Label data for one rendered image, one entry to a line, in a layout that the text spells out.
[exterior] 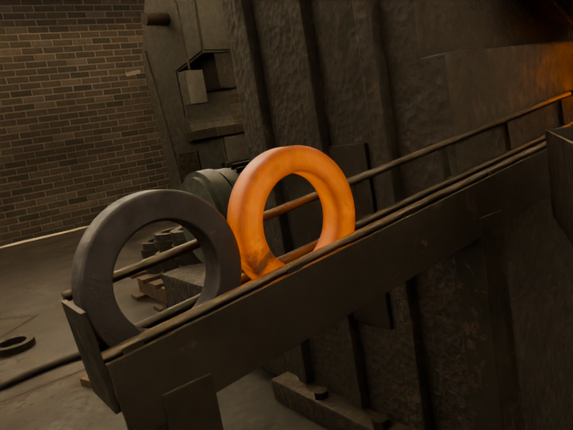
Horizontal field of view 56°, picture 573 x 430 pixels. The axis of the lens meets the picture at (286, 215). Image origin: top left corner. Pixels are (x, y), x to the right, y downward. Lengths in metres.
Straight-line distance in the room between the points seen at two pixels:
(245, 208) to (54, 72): 6.35
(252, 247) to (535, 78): 0.80
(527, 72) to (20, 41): 6.17
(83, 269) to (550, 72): 1.04
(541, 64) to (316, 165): 0.71
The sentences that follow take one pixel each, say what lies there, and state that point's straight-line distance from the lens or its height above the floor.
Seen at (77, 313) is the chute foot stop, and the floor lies 0.65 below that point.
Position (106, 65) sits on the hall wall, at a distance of 7.10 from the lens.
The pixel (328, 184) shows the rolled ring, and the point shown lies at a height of 0.71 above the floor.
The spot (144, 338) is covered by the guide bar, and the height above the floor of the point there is 0.61.
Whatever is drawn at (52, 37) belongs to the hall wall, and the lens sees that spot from 7.00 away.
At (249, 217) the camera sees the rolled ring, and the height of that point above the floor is 0.70.
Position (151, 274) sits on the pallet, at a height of 0.14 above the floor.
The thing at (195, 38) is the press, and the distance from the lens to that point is 5.32.
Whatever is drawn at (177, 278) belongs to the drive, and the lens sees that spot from 2.33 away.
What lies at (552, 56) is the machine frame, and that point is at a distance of 1.32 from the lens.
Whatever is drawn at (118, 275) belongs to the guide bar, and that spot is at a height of 0.66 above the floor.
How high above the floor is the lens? 0.79
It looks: 9 degrees down
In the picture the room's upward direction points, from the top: 10 degrees counter-clockwise
